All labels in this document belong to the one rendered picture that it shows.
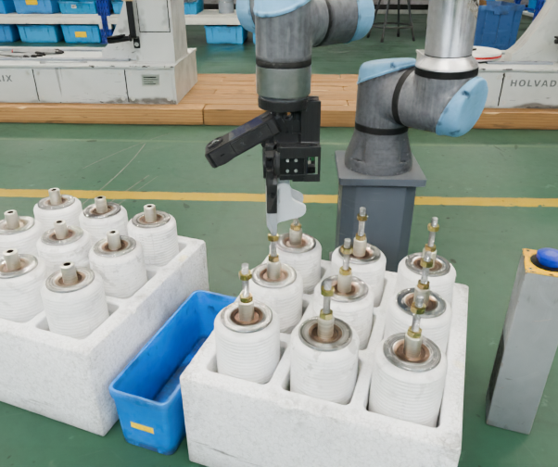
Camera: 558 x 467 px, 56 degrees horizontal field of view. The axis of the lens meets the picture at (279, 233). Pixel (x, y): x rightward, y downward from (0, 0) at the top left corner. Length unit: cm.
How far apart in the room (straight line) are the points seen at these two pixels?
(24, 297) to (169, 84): 185
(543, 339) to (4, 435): 89
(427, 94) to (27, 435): 93
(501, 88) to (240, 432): 225
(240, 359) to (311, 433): 14
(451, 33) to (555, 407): 69
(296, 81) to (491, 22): 446
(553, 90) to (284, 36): 225
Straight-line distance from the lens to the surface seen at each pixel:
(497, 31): 515
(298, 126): 75
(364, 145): 115
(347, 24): 77
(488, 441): 100
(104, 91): 277
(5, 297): 97
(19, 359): 98
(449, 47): 103
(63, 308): 89
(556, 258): 85
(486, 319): 127
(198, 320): 110
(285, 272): 86
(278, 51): 70
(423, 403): 73
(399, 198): 117
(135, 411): 89
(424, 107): 105
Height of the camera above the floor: 71
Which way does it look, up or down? 28 degrees down
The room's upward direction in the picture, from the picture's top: straight up
